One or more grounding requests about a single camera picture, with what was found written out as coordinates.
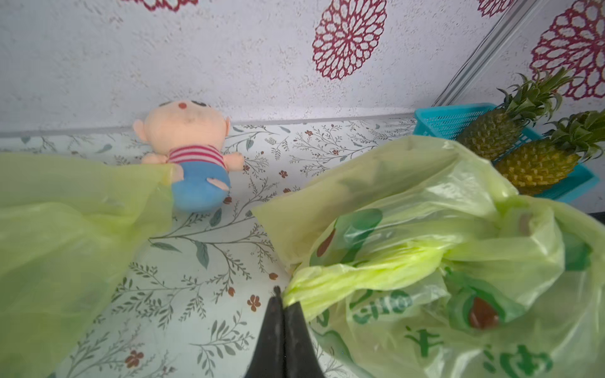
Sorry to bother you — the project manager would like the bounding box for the avocado print green plastic bag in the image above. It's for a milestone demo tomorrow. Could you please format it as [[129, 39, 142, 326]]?
[[253, 136, 604, 377]]

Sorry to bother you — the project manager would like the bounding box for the plush doll toy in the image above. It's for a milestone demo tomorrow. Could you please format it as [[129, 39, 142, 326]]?
[[133, 100, 244, 214]]

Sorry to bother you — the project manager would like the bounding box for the plain green plastic bag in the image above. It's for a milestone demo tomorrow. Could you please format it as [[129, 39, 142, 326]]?
[[1, 152, 173, 377]]

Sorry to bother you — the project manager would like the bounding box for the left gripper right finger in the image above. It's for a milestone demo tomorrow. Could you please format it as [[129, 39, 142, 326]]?
[[284, 302, 325, 378]]

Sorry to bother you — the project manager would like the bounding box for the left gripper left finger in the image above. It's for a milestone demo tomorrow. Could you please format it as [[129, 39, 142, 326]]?
[[244, 286, 285, 378]]

